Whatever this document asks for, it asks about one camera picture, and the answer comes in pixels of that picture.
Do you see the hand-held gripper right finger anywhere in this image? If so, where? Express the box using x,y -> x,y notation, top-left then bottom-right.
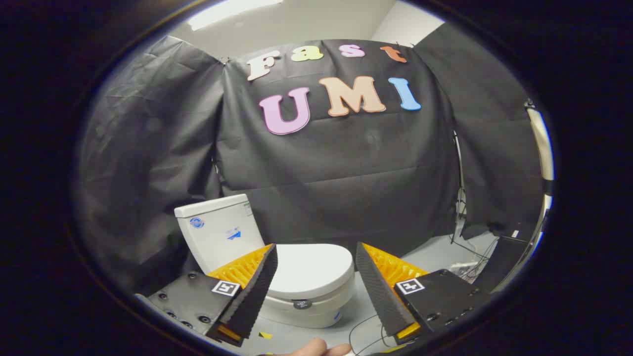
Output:
355,242 -> 493,346

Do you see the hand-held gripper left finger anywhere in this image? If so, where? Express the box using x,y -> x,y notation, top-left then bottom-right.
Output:
136,243 -> 278,348

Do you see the white toilet lid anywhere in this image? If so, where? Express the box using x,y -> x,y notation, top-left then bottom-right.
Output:
270,243 -> 356,301

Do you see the dark flat object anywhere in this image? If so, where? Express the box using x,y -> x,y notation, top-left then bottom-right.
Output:
474,236 -> 531,293

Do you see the black backdrop stand pole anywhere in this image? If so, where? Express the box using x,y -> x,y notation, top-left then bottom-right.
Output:
451,130 -> 468,244

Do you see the black backdrop cloth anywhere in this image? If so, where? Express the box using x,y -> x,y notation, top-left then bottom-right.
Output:
74,22 -> 544,297

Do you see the thin black floor cable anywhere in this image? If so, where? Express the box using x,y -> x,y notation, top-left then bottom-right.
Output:
348,314 -> 396,356

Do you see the tangle of floor cables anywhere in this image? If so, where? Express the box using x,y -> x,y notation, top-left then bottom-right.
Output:
448,230 -> 500,285

